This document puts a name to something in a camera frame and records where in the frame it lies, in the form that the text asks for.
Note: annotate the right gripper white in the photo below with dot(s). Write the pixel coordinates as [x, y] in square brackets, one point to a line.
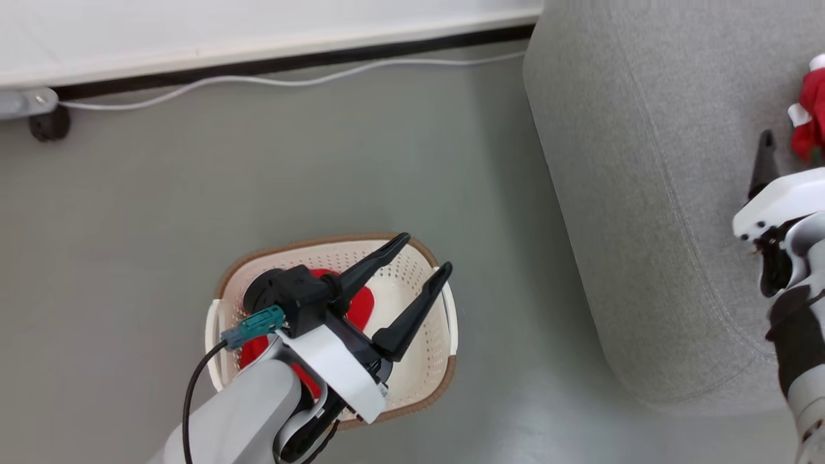
[786, 196]

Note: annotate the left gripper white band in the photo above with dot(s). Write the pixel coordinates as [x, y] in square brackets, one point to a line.
[335, 367]

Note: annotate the red white cloth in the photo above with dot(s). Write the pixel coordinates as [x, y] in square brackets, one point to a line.
[813, 109]

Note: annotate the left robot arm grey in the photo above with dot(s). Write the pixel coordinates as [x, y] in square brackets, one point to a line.
[238, 412]

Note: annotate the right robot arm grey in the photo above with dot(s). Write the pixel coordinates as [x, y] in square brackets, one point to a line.
[805, 386]

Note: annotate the grey fabric sofa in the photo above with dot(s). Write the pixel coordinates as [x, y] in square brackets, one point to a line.
[644, 161]

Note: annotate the cream perforated laundry basket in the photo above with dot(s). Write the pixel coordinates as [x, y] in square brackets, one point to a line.
[419, 361]

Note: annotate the black caster wheel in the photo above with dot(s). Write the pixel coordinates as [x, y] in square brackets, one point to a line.
[49, 124]

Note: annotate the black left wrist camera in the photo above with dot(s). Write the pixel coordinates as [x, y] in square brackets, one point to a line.
[290, 293]

